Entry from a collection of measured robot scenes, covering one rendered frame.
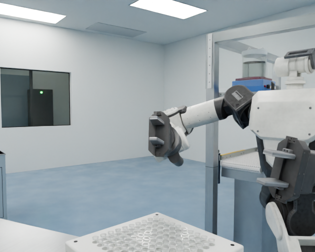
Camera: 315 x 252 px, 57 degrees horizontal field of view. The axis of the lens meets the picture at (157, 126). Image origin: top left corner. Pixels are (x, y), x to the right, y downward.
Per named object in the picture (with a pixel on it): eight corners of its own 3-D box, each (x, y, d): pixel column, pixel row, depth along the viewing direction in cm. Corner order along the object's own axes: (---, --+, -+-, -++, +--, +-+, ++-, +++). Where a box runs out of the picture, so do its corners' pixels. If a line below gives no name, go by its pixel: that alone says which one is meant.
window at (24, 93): (-1, 128, 548) (-3, 66, 542) (-1, 128, 549) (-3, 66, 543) (71, 126, 633) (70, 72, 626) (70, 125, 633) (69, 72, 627)
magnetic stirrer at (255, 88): (265, 91, 170) (265, 75, 169) (231, 92, 184) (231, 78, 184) (277, 92, 185) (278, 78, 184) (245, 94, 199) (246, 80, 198)
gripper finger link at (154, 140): (159, 136, 72) (164, 141, 78) (146, 137, 73) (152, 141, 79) (159, 143, 72) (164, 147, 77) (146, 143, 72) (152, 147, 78)
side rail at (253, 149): (221, 160, 190) (222, 155, 190) (219, 160, 191) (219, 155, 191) (290, 142, 287) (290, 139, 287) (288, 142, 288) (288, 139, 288)
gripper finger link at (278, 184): (268, 182, 51) (289, 183, 54) (254, 176, 54) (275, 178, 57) (266, 191, 51) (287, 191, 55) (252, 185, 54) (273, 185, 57)
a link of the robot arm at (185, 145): (183, 133, 93) (179, 123, 106) (158, 144, 94) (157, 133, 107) (191, 150, 95) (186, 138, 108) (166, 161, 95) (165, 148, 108)
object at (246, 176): (263, 183, 174) (264, 167, 173) (221, 176, 193) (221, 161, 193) (320, 157, 270) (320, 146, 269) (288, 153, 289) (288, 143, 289)
